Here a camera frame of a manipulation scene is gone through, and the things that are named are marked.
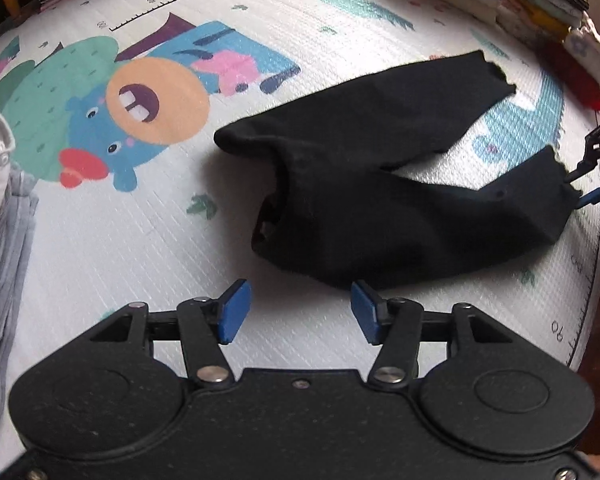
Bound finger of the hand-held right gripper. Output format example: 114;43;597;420
572;185;600;211
562;110;600;184

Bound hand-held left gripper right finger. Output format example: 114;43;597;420
351;279;517;387

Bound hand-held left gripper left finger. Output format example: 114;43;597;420
87;279;253;387

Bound black pants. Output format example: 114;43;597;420
214;50;583;292

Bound stack of folded clothes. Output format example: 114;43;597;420
380;0;600;113

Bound cartoon animal play mat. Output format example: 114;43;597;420
0;0;600;480

